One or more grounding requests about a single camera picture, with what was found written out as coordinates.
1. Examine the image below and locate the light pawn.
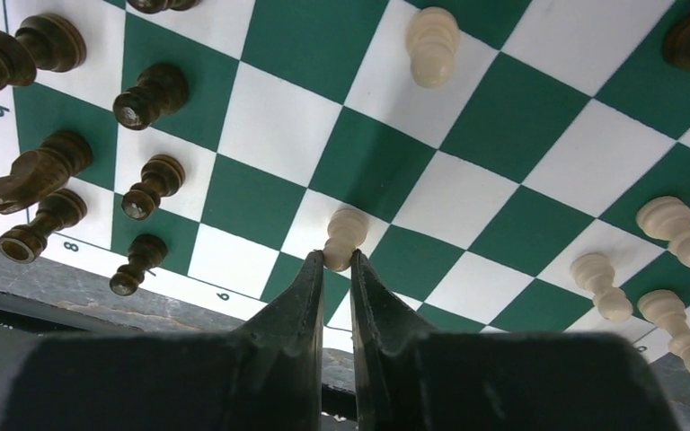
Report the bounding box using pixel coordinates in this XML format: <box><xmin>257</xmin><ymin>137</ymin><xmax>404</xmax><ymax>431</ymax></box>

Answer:
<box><xmin>323</xmin><ymin>208</ymin><xmax>368</xmax><ymax>272</ymax></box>

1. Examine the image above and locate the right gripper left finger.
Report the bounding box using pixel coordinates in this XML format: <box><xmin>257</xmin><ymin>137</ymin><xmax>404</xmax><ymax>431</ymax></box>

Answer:
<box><xmin>0</xmin><ymin>251</ymin><xmax>323</xmax><ymax>430</ymax></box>

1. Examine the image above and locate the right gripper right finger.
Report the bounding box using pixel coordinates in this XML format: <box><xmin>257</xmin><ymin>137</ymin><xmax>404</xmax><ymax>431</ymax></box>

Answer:
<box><xmin>350</xmin><ymin>251</ymin><xmax>678</xmax><ymax>430</ymax></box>

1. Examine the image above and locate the green white chess mat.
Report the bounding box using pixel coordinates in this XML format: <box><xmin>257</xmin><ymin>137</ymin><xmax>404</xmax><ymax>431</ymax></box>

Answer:
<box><xmin>0</xmin><ymin>1</ymin><xmax>690</xmax><ymax>360</ymax></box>

